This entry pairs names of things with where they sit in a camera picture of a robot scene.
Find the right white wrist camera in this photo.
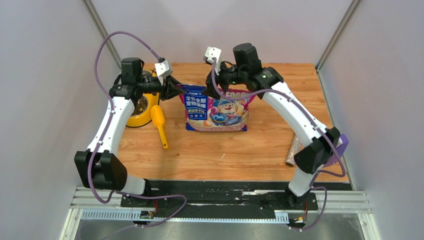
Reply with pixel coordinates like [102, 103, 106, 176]
[203, 46, 222, 76]

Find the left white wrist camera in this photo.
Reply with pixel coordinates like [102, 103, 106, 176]
[154, 59, 173, 86]

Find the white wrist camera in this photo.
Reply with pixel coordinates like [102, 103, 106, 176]
[203, 46, 222, 76]
[154, 59, 173, 86]

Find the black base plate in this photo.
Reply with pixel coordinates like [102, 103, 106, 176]
[119, 180, 319, 220]

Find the glitter cylinder tube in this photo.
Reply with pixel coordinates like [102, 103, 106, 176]
[285, 134, 302, 167]

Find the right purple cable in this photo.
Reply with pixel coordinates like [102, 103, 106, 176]
[210, 57, 347, 232]

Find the purple cable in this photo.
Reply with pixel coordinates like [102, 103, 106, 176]
[87, 31, 188, 229]
[210, 57, 347, 232]

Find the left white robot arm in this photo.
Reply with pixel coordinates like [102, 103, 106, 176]
[74, 57, 184, 207]

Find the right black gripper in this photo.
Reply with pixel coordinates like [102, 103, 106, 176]
[202, 57, 248, 99]

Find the pink pet food bag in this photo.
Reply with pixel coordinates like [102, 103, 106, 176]
[179, 84, 255, 132]

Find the yellow plastic scoop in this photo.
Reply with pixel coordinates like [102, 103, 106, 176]
[150, 105, 169, 149]

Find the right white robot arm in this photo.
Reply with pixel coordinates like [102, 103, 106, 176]
[203, 43, 341, 209]

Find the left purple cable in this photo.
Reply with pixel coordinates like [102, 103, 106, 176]
[87, 31, 188, 229]

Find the aluminium frame rail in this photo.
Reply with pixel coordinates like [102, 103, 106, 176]
[60, 187, 380, 240]

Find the yellow double pet bowl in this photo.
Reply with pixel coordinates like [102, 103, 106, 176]
[125, 67, 162, 128]

